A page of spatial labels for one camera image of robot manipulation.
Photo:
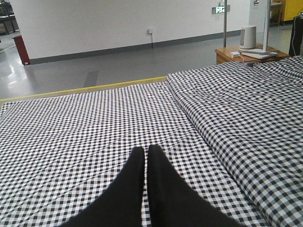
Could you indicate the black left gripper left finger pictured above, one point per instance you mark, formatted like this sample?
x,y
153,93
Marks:
x,y
121,203

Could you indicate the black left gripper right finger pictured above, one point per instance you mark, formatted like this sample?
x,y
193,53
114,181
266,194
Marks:
x,y
172,203

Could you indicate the checkered bed sheet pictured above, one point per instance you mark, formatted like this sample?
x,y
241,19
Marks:
x,y
57,155

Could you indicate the white desk lamp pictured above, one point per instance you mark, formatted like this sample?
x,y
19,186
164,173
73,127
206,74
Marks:
x,y
262,53

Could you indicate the checkered duvet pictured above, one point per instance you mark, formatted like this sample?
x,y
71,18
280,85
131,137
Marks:
x,y
251,115

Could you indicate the wooden nightstand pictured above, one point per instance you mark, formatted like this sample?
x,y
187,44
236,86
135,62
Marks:
x,y
223,55

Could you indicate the white power adapter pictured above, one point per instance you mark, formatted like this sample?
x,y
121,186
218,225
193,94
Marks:
x,y
234,54

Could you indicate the red cabinet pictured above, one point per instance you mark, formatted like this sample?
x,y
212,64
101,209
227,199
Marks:
x,y
20,45

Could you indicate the white cylindrical humidifier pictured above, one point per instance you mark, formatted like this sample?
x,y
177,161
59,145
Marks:
x,y
248,37

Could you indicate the metal pole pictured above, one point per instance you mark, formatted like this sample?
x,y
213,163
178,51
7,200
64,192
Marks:
x,y
225,23

